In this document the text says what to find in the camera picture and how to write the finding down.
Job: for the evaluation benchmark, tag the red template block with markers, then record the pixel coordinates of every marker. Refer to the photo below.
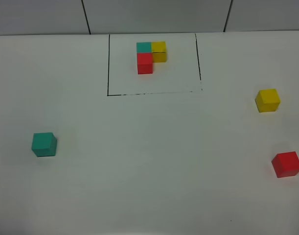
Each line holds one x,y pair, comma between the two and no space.
145,63

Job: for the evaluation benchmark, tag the loose yellow block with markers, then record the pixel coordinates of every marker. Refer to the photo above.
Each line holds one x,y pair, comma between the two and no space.
267,100

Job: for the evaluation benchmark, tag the green template block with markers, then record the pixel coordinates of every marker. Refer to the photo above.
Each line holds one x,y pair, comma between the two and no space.
144,47

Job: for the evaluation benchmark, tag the yellow template block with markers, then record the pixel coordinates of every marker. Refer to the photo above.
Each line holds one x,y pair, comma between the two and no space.
159,52

